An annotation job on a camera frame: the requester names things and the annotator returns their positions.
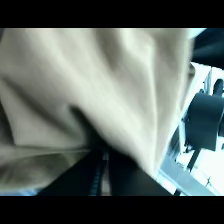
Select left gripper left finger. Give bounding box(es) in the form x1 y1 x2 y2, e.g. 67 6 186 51
37 148 108 197

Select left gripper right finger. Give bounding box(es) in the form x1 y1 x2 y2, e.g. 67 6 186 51
108 148 173 197

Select beige shirt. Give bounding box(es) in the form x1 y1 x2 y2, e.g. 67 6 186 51
0 28 207 194

